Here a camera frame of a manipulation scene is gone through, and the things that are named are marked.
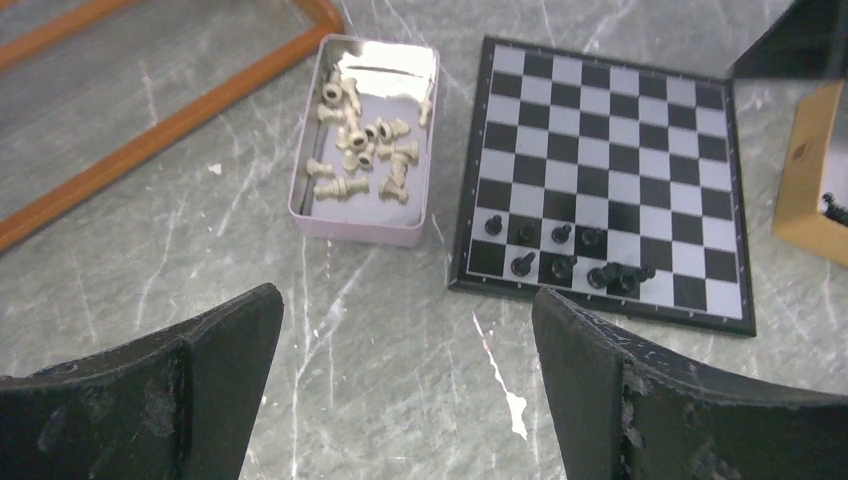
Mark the black chess king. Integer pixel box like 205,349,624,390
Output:
618,266,656,292

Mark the chessboard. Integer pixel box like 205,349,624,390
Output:
448,36,756,336

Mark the gold tin of black pieces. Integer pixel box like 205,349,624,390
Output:
773,81,847,266

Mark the pink tin of white pieces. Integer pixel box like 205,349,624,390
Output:
288,34,440,247

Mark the wooden shelf rack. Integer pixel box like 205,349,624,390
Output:
1,1,346,257

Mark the black pawn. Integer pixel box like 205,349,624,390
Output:
484,215,503,236
516,224,535,245
551,224,572,244
581,227,604,247

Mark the black chess queen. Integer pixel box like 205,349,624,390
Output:
587,262,624,290

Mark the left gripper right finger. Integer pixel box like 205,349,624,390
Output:
532,289,847,479

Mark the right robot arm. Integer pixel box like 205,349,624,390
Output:
728,0,847,81

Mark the black knight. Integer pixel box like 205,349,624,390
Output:
510,251,536,277

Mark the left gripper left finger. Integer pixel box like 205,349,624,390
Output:
1,283,284,479

